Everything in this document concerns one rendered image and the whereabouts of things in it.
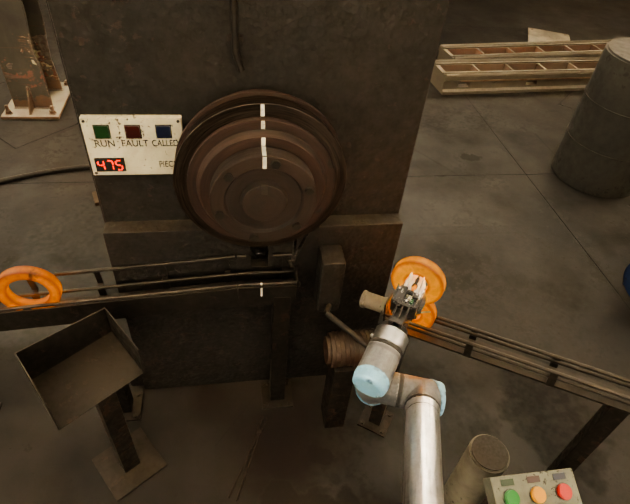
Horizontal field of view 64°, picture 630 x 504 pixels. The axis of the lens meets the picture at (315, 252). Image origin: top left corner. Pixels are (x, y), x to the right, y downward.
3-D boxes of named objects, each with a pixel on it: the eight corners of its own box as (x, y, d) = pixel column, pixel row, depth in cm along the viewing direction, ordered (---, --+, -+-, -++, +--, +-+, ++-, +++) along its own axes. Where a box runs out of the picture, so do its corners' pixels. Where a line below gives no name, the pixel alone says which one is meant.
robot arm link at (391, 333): (401, 360, 133) (367, 345, 136) (408, 344, 135) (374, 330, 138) (404, 347, 126) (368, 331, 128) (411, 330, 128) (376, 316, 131)
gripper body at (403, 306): (425, 291, 133) (408, 329, 127) (421, 306, 140) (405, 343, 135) (398, 280, 135) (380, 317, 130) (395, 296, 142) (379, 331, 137)
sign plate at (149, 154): (95, 171, 146) (80, 114, 134) (187, 170, 150) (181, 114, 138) (93, 176, 144) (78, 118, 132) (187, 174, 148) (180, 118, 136)
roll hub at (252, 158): (213, 232, 143) (206, 146, 124) (310, 229, 147) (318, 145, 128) (212, 246, 139) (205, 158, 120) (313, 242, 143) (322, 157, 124)
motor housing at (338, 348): (313, 404, 214) (324, 323, 178) (363, 399, 218) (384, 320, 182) (317, 432, 205) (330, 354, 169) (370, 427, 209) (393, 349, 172)
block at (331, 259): (312, 290, 186) (317, 242, 170) (334, 289, 187) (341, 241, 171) (316, 313, 178) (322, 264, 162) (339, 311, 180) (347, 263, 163)
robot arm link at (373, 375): (348, 387, 130) (350, 375, 122) (368, 346, 136) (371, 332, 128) (382, 404, 128) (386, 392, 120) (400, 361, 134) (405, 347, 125)
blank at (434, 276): (397, 248, 144) (393, 255, 142) (451, 265, 139) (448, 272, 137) (391, 288, 154) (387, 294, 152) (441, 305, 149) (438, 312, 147)
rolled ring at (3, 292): (-21, 284, 151) (-18, 276, 153) (20, 319, 164) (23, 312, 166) (36, 265, 150) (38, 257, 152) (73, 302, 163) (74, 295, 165)
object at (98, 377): (77, 469, 187) (13, 353, 139) (142, 425, 202) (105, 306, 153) (103, 512, 177) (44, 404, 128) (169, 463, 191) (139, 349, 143)
